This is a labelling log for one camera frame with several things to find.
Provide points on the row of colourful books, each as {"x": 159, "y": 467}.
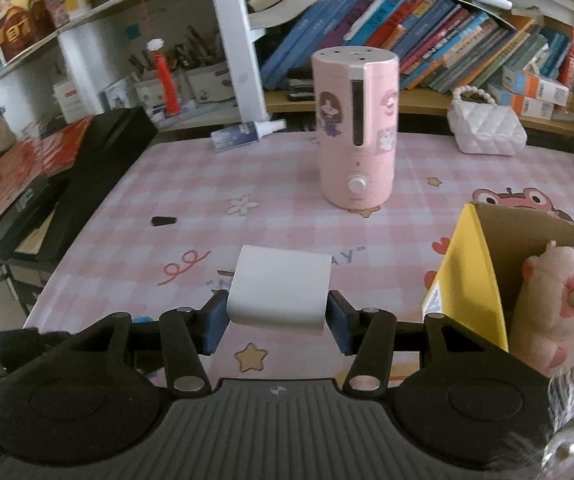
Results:
{"x": 417, "y": 30}

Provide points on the white pen holder boxes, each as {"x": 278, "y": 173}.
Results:
{"x": 187, "y": 82}

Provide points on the white quilted handbag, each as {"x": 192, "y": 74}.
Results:
{"x": 487, "y": 127}

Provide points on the yellow cardboard box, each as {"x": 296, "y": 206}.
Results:
{"x": 472, "y": 285}

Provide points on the small spray bottle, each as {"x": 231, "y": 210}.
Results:
{"x": 242, "y": 135}

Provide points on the small black object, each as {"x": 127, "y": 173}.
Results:
{"x": 164, "y": 221}

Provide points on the pink humidifier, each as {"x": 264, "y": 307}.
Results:
{"x": 357, "y": 125}

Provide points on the pink plush toy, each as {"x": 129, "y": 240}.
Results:
{"x": 552, "y": 305}

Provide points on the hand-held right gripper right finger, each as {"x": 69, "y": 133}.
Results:
{"x": 339, "y": 322}

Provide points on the white box red label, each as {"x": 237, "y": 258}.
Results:
{"x": 69, "y": 102}

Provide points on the pink checked tablecloth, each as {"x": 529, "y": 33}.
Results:
{"x": 192, "y": 190}

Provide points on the black keyboard case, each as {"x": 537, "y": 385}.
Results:
{"x": 92, "y": 170}

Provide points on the white rectangular box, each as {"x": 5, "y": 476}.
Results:
{"x": 279, "y": 287}

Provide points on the orange white box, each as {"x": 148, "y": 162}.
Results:
{"x": 519, "y": 105}
{"x": 537, "y": 85}

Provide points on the printed figure gift box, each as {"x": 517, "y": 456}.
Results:
{"x": 14, "y": 10}

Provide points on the white bookshelf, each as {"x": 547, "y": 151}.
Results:
{"x": 234, "y": 35}

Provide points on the red bottle figurine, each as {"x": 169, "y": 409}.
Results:
{"x": 167, "y": 80}

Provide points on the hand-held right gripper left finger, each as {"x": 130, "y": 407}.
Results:
{"x": 212, "y": 325}

